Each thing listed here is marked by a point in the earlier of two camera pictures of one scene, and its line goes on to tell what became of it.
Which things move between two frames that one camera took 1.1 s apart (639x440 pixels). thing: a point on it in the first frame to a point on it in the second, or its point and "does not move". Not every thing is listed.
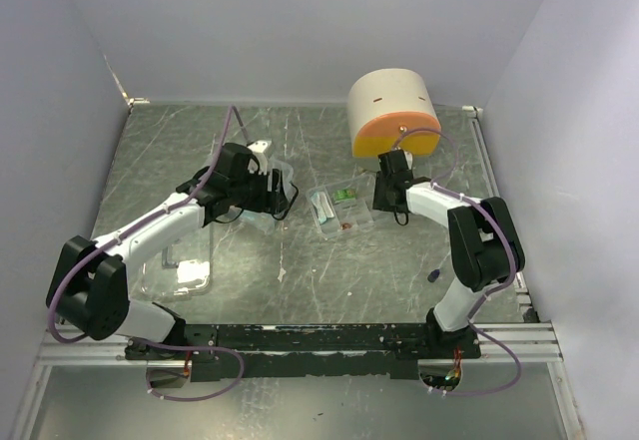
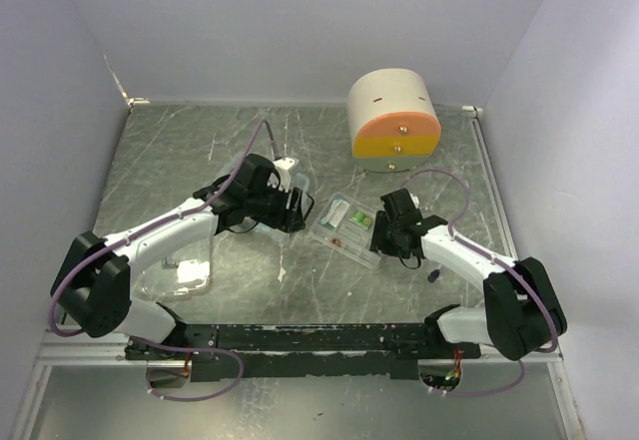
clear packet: (316, 200) to (335, 213)
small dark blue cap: (433, 275) does not move
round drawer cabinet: (391, 109) does not move
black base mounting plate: (389, 350) does not move
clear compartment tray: (344, 207) to (347, 226)
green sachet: (344, 195) to (362, 219)
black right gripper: (379, 203) to (378, 240)
